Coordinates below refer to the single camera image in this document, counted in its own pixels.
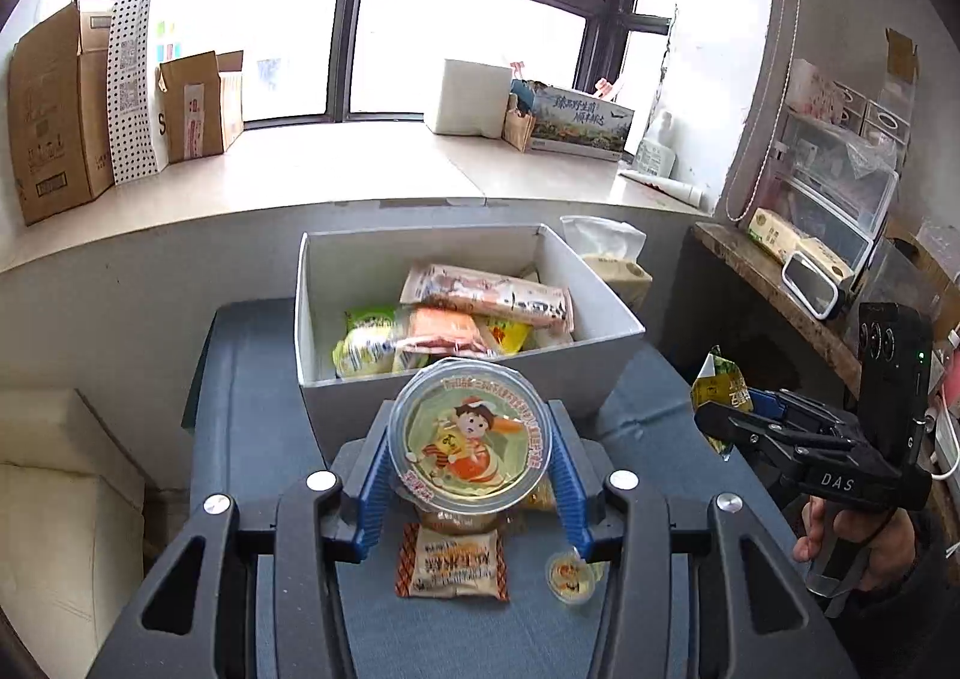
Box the small jelly cup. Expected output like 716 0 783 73
545 551 597 606

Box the large jelly cup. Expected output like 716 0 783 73
386 358 553 534

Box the right hand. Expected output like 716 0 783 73
793 497 916 591

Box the yellow snack bag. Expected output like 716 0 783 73
688 345 755 460

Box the orange cracker packet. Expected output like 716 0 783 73
394 523 509 603

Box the stone side shelf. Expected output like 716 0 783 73
690 220 861 397

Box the white black device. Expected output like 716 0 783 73
781 252 839 321

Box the green seaweed snack packet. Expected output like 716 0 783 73
331 305 405 380

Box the blue table cloth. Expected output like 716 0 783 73
182 298 858 679

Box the orange snack packet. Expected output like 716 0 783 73
397 307 491 357

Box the beige box on shelf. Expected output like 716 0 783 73
747 208 853 284

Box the white storage box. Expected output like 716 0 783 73
295 224 644 458

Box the yellow flat snack packet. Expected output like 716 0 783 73
475 316 532 357

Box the pink long snack packet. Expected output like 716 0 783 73
398 263 574 334

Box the white tube on sill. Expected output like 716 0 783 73
619 167 704 209

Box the tissue pack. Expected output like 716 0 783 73
560 216 652 310

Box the clear plastic drawer organizer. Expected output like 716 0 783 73
758 58 913 273

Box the white bottle on sill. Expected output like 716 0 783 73
633 110 675 178

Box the cream sofa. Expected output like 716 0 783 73
2 390 145 677

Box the printed landscape box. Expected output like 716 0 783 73
511 79 635 162

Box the small woven basket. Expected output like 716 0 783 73
501 94 535 152

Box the white box on sill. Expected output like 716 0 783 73
423 58 512 139

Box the small open cardboard box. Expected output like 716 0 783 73
158 50 244 163

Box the dotted white paper bag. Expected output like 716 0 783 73
106 0 210 185

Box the large cardboard box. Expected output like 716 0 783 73
8 0 114 225

